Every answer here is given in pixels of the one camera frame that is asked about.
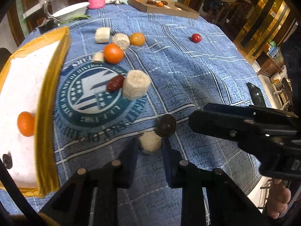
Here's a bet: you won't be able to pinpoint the dark brown round fruit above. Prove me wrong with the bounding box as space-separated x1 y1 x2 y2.
156 114 176 138

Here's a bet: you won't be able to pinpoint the small white foam cylinder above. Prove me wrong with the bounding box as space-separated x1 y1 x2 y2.
139 131 162 155

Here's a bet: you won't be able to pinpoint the red cherry tomato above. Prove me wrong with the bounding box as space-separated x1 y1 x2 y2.
191 33 202 43

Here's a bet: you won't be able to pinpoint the large beige foam cylinder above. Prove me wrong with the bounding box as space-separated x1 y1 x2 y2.
122 70 151 101

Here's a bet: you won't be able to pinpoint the red date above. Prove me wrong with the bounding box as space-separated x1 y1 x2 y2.
106 75 125 93

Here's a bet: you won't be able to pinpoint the white foam block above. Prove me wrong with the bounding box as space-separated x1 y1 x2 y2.
94 27 110 43

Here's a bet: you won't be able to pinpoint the person's right hand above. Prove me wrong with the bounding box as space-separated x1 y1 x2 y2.
267 179 291 219

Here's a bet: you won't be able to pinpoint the small orange in tray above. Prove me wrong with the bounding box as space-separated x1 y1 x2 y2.
17 111 35 137

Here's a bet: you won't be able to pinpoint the blue plaid tablecloth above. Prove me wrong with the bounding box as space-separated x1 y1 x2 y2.
1 5 270 225

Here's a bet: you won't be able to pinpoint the brown cardboard tray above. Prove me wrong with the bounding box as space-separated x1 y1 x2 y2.
128 0 199 19

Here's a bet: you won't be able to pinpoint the white tray with yellow tape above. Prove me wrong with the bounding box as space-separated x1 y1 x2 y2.
1 27 71 197

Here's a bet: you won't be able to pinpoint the pale orange tangerine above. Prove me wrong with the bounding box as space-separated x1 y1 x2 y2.
129 32 145 47

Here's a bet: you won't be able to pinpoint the small white foam piece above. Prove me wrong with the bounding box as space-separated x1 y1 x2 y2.
93 52 105 63

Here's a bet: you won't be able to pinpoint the green leaves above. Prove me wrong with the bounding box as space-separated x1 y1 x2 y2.
62 14 91 24

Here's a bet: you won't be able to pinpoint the white enamel bowl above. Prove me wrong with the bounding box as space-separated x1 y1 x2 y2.
52 2 90 21

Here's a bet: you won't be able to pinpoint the clear glass pitcher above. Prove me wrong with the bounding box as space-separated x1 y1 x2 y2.
43 0 69 21

